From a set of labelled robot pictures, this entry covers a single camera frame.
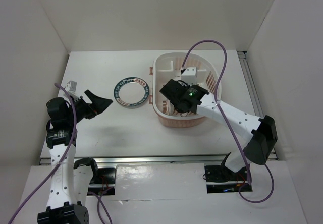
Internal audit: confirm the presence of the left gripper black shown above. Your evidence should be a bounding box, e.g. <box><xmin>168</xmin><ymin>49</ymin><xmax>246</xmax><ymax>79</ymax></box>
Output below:
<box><xmin>67</xmin><ymin>89</ymin><xmax>112</xmax><ymax>125</ymax></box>

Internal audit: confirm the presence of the plate with orange sunburst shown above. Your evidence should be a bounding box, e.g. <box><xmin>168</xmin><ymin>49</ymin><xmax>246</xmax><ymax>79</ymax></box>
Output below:
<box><xmin>163</xmin><ymin>99</ymin><xmax>169</xmax><ymax>115</ymax></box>

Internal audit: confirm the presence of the plate with green rim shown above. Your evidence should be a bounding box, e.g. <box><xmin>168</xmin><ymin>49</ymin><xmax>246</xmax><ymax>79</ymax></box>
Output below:
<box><xmin>113</xmin><ymin>77</ymin><xmax>150</xmax><ymax>108</ymax></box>

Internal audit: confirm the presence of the plate with red characters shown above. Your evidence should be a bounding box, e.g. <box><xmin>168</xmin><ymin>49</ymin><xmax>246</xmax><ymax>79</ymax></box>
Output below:
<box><xmin>169</xmin><ymin>104</ymin><xmax>180</xmax><ymax>116</ymax></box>

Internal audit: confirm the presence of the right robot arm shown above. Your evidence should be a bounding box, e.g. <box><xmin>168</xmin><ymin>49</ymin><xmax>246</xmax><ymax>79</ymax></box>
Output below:
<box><xmin>160</xmin><ymin>79</ymin><xmax>278</xmax><ymax>180</ymax></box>

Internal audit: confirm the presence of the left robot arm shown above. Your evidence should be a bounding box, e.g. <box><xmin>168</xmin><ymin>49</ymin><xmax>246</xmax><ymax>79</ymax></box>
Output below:
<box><xmin>37</xmin><ymin>90</ymin><xmax>113</xmax><ymax>223</ymax></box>

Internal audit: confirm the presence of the white pink dish rack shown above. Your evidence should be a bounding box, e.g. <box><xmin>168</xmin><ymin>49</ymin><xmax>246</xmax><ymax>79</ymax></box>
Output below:
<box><xmin>149</xmin><ymin>52</ymin><xmax>219</xmax><ymax>128</ymax></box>

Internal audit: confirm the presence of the white cover panel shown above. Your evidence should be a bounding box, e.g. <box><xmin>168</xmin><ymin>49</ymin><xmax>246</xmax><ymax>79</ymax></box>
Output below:
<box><xmin>115</xmin><ymin>163</ymin><xmax>206</xmax><ymax>201</ymax></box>

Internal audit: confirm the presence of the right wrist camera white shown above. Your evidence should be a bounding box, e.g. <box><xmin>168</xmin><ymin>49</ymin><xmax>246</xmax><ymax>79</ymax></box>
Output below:
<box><xmin>181</xmin><ymin>67</ymin><xmax>197</xmax><ymax>85</ymax></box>

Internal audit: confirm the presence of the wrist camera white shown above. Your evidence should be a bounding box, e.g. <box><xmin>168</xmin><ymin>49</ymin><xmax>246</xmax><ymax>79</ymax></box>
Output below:
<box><xmin>64</xmin><ymin>80</ymin><xmax>78</xmax><ymax>100</ymax></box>
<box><xmin>181</xmin><ymin>67</ymin><xmax>197</xmax><ymax>85</ymax></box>

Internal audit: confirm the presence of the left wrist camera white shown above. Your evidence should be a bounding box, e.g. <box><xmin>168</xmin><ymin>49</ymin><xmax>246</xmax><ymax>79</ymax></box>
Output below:
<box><xmin>64</xmin><ymin>80</ymin><xmax>78</xmax><ymax>100</ymax></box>

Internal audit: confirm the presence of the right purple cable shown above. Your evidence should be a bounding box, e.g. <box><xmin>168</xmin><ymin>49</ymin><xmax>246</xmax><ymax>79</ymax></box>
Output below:
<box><xmin>181</xmin><ymin>40</ymin><xmax>275</xmax><ymax>203</ymax></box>

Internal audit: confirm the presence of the aluminium side rail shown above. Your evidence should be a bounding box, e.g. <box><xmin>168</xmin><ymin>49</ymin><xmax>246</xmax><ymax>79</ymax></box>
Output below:
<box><xmin>237</xmin><ymin>51</ymin><xmax>278</xmax><ymax>165</ymax></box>

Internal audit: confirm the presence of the aluminium front rail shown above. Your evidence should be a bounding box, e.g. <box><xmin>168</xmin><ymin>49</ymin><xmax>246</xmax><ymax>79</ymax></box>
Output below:
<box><xmin>40</xmin><ymin>154</ymin><xmax>233</xmax><ymax>166</ymax></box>

